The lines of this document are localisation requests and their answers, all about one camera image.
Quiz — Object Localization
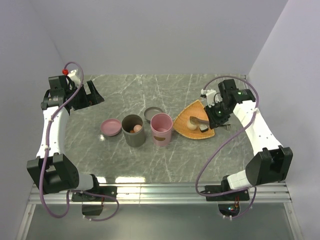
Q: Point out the pink lid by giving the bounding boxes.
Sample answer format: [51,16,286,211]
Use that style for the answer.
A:
[100,118,122,137]

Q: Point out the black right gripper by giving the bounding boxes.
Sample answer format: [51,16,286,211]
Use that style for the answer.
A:
[204,100,232,129]

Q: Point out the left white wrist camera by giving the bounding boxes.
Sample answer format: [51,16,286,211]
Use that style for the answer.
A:
[67,69,81,87]

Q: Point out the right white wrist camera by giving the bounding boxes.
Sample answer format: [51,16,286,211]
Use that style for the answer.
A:
[200,89,217,108]

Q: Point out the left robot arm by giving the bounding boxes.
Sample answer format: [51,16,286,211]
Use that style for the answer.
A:
[26,70,104,201]

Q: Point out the white steamed bun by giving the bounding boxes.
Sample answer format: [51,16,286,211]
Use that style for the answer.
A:
[186,120,198,131]

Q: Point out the grey lid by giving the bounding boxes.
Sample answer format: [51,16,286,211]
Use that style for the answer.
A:
[143,106,163,123]

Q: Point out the rice and seaweed sushi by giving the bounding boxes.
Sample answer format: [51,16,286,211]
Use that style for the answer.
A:
[198,124,209,133]

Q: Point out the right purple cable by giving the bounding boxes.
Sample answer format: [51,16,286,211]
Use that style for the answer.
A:
[194,75,260,219]

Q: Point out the grey cylindrical container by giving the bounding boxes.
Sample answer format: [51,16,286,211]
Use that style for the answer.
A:
[121,114,146,148]

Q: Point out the pink cylindrical container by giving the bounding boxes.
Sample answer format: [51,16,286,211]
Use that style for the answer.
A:
[150,113,173,147]

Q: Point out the metal food tongs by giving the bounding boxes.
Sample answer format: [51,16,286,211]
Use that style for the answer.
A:
[189,115,232,131]

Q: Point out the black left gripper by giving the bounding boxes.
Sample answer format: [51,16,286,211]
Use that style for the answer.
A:
[65,80,104,111]

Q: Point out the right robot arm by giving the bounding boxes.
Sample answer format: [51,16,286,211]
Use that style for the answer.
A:
[201,75,293,200]

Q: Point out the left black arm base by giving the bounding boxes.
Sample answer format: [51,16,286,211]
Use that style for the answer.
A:
[71,185,118,217]

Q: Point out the aluminium mounting rail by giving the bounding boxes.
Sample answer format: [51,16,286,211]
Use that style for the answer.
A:
[27,182,292,205]

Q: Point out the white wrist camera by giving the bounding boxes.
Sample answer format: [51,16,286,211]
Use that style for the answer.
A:
[67,69,81,87]
[200,89,217,108]

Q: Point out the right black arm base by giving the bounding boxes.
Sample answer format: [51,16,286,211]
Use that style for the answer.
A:
[201,185,250,220]

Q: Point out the pink egg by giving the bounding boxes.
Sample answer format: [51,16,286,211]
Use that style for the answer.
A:
[133,124,142,133]

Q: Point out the woven bamboo basket tray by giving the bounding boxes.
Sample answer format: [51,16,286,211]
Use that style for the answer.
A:
[173,100,215,140]

